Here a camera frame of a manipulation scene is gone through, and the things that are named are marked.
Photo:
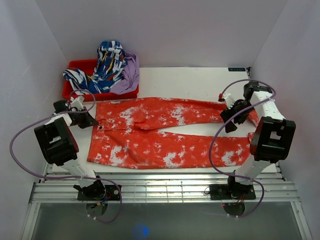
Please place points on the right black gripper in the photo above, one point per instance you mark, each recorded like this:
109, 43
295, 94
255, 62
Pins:
227, 113

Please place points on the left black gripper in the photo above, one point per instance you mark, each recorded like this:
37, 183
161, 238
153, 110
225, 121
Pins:
89, 121

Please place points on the red plastic bin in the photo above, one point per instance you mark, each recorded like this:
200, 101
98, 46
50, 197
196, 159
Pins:
88, 66

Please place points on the red white tie-dye trousers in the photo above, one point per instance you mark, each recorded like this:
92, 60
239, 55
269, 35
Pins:
132, 134

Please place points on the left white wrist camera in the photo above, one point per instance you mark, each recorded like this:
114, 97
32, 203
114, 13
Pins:
77, 103

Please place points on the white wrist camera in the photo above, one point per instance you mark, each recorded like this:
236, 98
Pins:
227, 99
77, 103

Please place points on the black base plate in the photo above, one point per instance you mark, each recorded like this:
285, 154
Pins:
226, 192
111, 194

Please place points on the aluminium rail frame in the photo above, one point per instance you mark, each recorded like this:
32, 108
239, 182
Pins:
165, 204

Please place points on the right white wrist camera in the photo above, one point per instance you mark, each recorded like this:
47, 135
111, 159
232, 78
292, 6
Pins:
227, 99

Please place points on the purple folded garment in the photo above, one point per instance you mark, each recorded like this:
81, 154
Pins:
130, 76

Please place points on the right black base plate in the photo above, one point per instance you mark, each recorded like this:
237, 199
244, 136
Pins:
226, 192

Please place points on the blue white patterned trousers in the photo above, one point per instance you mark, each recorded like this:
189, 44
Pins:
111, 61

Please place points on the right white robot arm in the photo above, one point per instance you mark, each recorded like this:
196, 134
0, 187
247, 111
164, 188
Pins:
270, 143

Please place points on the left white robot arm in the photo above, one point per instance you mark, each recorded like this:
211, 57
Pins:
59, 146

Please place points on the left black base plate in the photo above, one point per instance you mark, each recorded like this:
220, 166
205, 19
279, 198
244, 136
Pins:
111, 194

